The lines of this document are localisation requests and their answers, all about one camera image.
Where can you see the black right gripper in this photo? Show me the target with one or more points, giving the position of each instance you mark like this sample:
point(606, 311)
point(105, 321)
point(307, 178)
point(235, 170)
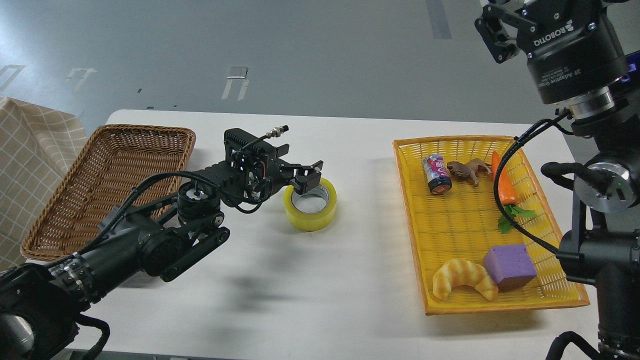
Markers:
point(571, 45)

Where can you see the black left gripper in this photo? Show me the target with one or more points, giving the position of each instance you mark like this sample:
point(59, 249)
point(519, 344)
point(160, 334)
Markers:
point(264, 172)

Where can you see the yellow tape roll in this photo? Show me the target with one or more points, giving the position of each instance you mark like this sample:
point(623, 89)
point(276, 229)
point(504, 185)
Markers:
point(313, 210)

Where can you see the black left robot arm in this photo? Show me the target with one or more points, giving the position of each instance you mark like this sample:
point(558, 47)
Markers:
point(170, 221)

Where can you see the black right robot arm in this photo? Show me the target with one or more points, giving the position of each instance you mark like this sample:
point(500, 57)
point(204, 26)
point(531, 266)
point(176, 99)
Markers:
point(590, 253)

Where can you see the small soda can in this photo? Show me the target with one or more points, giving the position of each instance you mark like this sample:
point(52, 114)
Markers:
point(437, 177)

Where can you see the brown toy animal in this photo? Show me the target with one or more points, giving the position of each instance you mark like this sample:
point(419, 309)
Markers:
point(468, 171)

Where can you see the orange toy carrot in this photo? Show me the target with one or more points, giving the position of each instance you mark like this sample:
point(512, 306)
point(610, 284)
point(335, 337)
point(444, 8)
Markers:
point(507, 195)

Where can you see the toy croissant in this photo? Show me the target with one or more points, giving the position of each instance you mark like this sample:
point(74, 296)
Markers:
point(461, 272)

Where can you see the yellow plastic basket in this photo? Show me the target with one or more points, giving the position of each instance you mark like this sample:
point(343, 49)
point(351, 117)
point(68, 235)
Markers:
point(463, 223)

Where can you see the brown wicker basket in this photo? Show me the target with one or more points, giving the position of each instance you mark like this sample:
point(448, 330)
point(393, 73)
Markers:
point(115, 159)

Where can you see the purple foam cube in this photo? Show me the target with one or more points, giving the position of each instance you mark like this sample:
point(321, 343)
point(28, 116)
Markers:
point(510, 266)

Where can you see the beige checkered cloth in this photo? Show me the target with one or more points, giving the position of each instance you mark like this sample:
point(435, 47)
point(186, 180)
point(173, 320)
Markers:
point(38, 145)

